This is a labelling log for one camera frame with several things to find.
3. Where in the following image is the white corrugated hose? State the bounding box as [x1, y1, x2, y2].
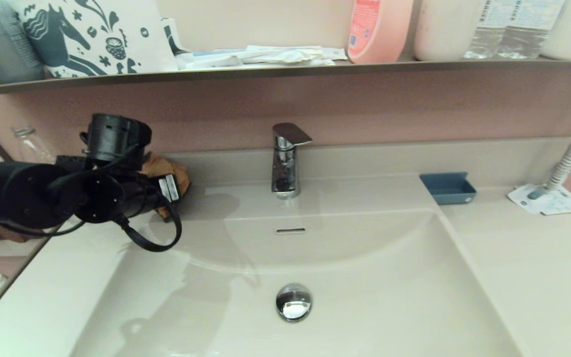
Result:
[528, 102, 571, 200]

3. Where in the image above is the chrome drain stopper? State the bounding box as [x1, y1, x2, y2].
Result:
[276, 283, 313, 322]

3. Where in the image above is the small white dark printed box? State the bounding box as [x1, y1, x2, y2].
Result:
[162, 18, 192, 55]

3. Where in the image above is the chrome faucet lever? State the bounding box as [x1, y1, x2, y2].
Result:
[272, 123, 313, 148]

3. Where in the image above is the white crumpled wrapper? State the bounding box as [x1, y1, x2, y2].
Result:
[243, 46, 337, 67]

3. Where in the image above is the white smooth jar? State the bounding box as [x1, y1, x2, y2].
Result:
[413, 0, 487, 62]

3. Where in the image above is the capless clear plastic bottle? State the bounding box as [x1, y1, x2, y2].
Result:
[12, 125, 58, 163]

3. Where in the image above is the blue soap dish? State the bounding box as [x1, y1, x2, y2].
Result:
[419, 173, 478, 206]

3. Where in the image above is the brown wall shelf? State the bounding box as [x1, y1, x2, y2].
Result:
[0, 56, 571, 98]

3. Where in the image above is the chrome faucet body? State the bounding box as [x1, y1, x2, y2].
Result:
[272, 136, 301, 200]

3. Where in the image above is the orange and grey cleaning cloth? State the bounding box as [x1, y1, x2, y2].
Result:
[142, 151, 191, 220]

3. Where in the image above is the pink detergent bottle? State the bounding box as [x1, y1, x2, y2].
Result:
[346, 0, 414, 65]

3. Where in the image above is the clear labelled water bottle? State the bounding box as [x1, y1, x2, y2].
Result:
[496, 0, 566, 60]
[464, 0, 512, 60]

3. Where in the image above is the white bag with horse print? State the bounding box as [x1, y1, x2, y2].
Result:
[10, 0, 179, 79]

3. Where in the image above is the white blue flat packet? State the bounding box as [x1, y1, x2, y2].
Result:
[176, 50, 246, 71]

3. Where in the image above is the left arm smooth black cable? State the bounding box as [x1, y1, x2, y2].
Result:
[114, 198, 183, 252]

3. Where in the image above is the white sink basin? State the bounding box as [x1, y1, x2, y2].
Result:
[70, 176, 524, 357]

